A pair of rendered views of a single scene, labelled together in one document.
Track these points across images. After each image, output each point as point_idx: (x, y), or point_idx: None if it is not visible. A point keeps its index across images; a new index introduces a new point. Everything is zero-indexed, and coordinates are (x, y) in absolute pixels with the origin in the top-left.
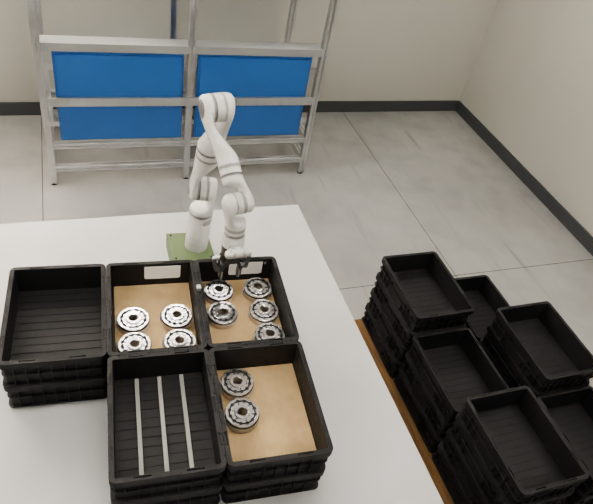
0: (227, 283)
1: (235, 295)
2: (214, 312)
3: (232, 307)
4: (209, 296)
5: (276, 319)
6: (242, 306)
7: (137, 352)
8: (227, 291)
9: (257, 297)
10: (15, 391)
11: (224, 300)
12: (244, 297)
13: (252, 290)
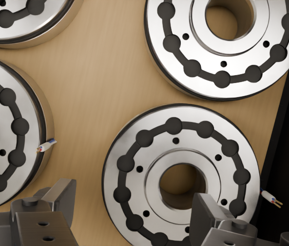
0: (119, 213)
1: (94, 148)
2: (272, 29)
3: (163, 31)
4: (252, 151)
5: None
6: (89, 67)
7: None
8: (143, 155)
9: None
10: None
11: (180, 104)
12: (56, 121)
13: (1, 118)
